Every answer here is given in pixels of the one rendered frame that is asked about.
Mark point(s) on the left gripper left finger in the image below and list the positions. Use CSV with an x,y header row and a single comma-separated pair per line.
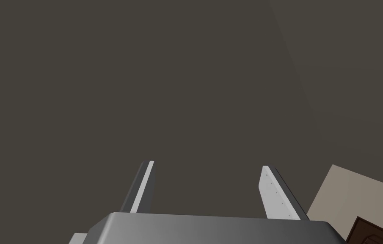
x,y
142,189

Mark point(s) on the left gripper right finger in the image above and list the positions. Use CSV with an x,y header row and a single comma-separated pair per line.
x,y
277,200

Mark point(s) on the dark brown wooden door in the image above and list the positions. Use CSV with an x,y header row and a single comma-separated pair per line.
x,y
374,234

